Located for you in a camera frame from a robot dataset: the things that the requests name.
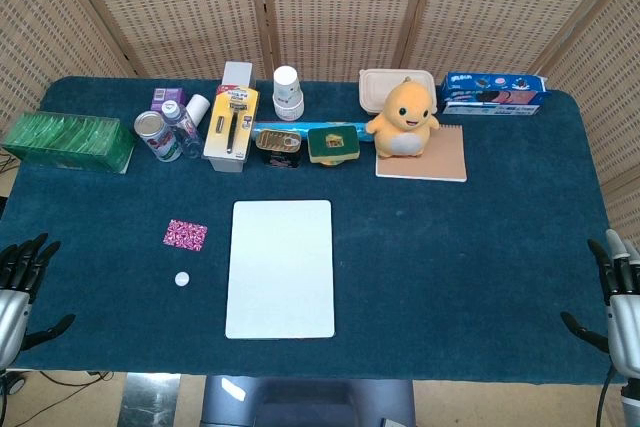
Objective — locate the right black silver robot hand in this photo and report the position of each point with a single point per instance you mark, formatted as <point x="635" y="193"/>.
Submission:
<point x="625" y="327"/>

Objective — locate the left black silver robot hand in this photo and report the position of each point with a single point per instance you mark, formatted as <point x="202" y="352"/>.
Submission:
<point x="12" y="312"/>

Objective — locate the pink patterned square card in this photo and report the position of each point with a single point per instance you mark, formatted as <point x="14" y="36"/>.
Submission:
<point x="185" y="235"/>

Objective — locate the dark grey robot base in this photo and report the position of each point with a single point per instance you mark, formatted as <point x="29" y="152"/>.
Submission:
<point x="310" y="402"/>

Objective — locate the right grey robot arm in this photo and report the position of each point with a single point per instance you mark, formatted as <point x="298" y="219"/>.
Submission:
<point x="632" y="404"/>

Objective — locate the white rectangular board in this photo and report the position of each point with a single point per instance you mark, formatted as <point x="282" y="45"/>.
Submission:
<point x="280" y="272"/>

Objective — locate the dark blue table cloth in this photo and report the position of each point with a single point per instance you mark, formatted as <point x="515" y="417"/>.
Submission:
<point x="450" y="272"/>

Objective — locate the silver red drink can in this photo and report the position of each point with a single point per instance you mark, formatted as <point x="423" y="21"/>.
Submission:
<point x="157" y="139"/>

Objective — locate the brown spiral notebook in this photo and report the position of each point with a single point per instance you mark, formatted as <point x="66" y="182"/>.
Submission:
<point x="445" y="162"/>

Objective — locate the clear plastic water bottle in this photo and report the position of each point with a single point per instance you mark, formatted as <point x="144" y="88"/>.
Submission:
<point x="187" y="134"/>

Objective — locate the white blue toothpaste box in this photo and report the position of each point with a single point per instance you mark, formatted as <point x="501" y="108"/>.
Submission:
<point x="490" y="109"/>

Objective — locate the small purple box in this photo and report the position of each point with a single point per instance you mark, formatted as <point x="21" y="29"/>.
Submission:
<point x="170" y="96"/>

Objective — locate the yellow razor blister pack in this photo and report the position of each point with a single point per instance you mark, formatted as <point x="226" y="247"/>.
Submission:
<point x="220" y="137"/>

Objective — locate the blue cookie box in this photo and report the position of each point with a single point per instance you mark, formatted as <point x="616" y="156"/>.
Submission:
<point x="492" y="87"/>

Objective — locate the white cylinder roll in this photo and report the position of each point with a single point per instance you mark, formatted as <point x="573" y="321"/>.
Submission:
<point x="199" y="106"/>

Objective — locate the yellow plush toy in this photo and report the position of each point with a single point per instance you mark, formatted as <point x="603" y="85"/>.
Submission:
<point x="405" y="127"/>

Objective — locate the black luncheon meat can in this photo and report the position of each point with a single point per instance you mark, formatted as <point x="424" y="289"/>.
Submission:
<point x="279" y="144"/>

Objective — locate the yellow jelly cup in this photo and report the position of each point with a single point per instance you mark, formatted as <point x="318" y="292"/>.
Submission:
<point x="333" y="163"/>

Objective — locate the green yellow sponge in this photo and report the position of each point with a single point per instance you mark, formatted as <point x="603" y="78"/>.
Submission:
<point x="334" y="144"/>

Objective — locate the beige lidded food container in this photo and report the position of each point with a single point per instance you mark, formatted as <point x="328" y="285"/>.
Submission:
<point x="375" y="89"/>

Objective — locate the blue wrap roll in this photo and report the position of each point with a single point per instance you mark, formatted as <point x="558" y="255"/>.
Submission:
<point x="305" y="125"/>

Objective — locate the white paper cup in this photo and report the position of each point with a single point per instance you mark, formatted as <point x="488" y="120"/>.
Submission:
<point x="288" y="92"/>

